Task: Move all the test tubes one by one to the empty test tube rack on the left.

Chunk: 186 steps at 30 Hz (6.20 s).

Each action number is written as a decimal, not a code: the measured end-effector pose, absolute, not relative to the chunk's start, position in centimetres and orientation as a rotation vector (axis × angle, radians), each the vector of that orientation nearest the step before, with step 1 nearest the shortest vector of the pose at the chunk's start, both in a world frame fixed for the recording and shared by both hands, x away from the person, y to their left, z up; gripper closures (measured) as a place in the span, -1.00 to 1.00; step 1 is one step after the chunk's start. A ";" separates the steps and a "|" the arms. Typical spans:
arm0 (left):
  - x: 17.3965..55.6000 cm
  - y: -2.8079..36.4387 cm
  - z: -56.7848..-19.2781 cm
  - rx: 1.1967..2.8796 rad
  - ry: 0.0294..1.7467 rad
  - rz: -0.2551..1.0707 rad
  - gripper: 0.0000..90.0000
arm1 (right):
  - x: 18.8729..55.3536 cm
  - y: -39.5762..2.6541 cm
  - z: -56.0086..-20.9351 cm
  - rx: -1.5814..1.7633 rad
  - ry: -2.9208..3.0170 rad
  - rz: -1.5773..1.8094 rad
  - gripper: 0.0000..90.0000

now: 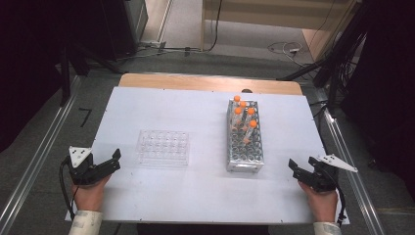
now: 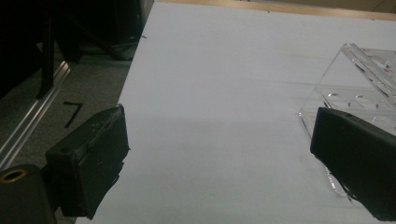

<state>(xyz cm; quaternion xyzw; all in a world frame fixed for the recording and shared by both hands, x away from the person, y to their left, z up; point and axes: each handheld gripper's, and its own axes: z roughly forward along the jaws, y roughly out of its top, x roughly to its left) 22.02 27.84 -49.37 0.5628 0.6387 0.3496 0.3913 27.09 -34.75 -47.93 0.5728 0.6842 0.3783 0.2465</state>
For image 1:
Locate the person's left hand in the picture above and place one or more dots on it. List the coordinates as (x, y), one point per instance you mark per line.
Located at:
(88, 197)

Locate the white board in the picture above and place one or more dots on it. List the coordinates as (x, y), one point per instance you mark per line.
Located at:
(195, 196)

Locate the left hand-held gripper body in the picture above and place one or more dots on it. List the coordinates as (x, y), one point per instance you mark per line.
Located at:
(81, 171)

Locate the black metal stand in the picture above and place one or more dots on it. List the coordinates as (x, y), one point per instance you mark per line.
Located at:
(65, 78)

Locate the person's right hand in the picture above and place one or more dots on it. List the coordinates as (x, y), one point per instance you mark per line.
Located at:
(323, 205)

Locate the grey power strip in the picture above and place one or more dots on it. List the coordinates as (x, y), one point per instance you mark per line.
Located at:
(151, 44)

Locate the aluminium floor rail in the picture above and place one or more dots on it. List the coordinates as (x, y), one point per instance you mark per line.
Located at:
(355, 182)
(39, 156)

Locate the dark cabinet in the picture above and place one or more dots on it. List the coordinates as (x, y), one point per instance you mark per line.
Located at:
(120, 26)

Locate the wooden table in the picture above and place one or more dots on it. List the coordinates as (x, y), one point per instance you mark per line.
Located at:
(195, 82)

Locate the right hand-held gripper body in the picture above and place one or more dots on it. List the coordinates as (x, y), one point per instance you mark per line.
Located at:
(321, 179)

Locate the clear plastic tube rack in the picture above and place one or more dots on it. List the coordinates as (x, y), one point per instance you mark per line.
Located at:
(163, 147)

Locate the light wooden furniture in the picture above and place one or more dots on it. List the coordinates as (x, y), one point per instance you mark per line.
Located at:
(277, 13)

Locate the metal tube rack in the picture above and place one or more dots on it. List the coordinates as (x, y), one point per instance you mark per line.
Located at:
(244, 156)

